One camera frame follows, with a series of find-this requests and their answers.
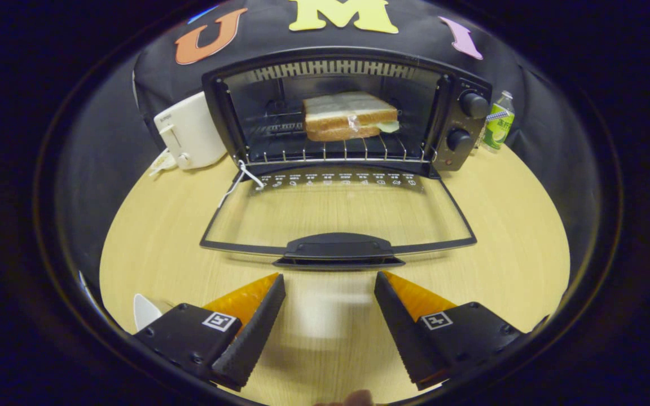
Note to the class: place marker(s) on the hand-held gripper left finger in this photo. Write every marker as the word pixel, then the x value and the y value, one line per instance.
pixel 254 332

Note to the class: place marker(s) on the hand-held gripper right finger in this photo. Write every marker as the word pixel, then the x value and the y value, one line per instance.
pixel 401 330

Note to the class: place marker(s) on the black toaster oven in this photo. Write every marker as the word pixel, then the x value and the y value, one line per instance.
pixel 336 248

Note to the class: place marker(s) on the plastic-wrapped sandwich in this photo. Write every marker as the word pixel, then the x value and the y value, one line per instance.
pixel 345 113

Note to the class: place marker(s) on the white pop-up toaster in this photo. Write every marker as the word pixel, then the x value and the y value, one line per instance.
pixel 192 132

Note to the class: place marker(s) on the white plate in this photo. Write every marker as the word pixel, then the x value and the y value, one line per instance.
pixel 144 311

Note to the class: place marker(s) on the green label drink bottle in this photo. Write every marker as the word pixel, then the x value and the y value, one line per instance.
pixel 499 127

